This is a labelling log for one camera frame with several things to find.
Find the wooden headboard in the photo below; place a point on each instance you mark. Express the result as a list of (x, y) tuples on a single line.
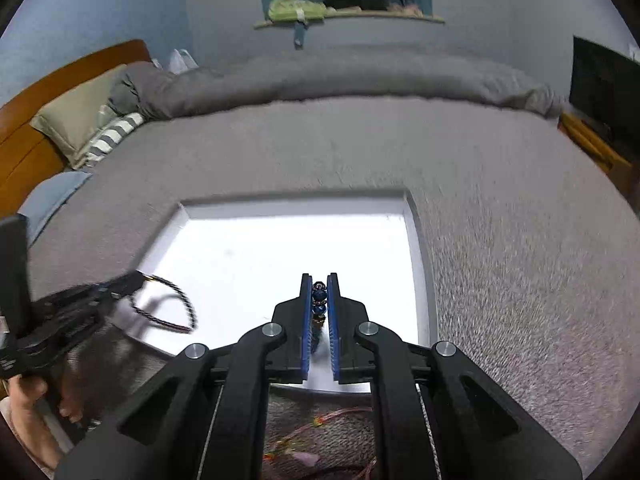
[(30, 110)]

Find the pale pink shelf item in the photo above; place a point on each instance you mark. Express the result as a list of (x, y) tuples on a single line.
[(407, 8)]

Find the grey bed blanket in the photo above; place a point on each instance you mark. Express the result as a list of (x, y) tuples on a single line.
[(500, 260)]

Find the beige pillow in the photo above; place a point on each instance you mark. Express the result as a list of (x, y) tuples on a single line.
[(75, 110)]

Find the light blue pillow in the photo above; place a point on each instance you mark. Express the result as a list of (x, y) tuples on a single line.
[(47, 195)]

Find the grey duvet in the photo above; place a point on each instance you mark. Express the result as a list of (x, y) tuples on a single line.
[(325, 75)]

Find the black television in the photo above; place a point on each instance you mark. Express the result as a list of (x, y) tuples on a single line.
[(605, 90)]

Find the wooden television stand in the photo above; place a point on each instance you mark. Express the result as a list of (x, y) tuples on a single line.
[(590, 142)]

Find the black cloth item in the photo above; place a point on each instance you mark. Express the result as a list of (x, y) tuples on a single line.
[(342, 0)]

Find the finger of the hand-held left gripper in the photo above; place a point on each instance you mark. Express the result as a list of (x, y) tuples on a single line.
[(85, 317), (117, 284)]

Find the striped pillow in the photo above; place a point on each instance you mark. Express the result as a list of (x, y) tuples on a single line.
[(112, 132)]

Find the white plastic bag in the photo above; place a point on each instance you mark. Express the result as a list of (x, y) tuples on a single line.
[(181, 61)]

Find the wooden wall shelf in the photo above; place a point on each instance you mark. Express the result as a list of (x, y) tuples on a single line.
[(350, 19)]

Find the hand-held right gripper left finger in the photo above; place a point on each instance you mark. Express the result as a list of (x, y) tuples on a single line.
[(305, 330)]

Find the green cloth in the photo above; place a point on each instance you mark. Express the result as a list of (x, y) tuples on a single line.
[(290, 7)]

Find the person's left forearm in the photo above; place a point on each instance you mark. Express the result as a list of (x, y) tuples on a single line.
[(25, 452)]

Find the grey cardboard box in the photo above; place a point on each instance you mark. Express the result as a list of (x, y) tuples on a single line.
[(240, 270)]

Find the person's left hand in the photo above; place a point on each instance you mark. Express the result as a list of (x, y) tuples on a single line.
[(27, 400)]

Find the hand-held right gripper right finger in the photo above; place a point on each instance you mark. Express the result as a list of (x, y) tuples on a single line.
[(333, 330)]

